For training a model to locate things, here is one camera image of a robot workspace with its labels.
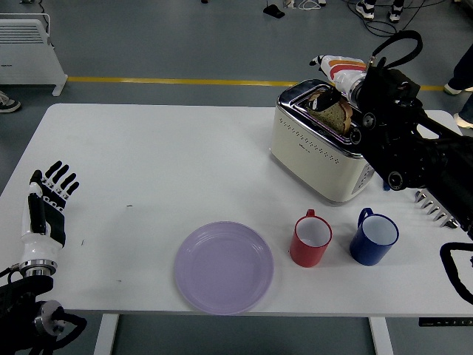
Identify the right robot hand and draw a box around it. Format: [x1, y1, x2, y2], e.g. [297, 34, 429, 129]
[308, 54, 367, 111]

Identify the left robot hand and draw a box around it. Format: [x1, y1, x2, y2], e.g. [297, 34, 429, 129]
[20, 160, 81, 266]

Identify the brown bread slice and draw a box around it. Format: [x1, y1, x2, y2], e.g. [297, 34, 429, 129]
[308, 90, 353, 135]

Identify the purple plate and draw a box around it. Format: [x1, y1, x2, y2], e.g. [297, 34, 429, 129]
[174, 220, 275, 316]

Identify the person's black white shoe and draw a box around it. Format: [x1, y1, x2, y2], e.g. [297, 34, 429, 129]
[387, 0, 404, 24]
[355, 0, 375, 20]

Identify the black floor device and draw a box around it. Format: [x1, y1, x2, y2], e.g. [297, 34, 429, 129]
[262, 0, 286, 18]

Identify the cream and chrome toaster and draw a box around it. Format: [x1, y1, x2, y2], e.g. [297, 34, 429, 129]
[268, 78, 385, 207]

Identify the white table leg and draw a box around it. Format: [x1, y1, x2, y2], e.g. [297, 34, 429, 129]
[368, 316, 394, 355]
[92, 314, 120, 355]

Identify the person's leg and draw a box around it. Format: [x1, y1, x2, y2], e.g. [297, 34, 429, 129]
[449, 51, 473, 92]

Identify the person's dark shoe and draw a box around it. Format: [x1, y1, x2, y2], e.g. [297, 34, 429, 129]
[0, 90, 22, 114]

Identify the silver toast rack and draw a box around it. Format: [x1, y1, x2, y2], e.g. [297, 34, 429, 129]
[413, 189, 461, 229]

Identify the blue mug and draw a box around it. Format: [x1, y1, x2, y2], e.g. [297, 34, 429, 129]
[349, 207, 400, 267]

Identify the red mug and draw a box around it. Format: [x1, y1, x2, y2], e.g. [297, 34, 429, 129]
[289, 209, 333, 269]

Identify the white panel heater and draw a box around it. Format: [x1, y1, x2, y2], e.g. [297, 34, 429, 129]
[0, 13, 69, 98]

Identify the yellow floor tape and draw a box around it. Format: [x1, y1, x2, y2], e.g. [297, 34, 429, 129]
[68, 76, 444, 92]

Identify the black table control panel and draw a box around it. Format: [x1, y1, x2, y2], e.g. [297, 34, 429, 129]
[418, 317, 473, 328]

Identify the black floor cable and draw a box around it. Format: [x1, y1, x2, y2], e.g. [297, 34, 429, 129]
[364, 0, 407, 37]

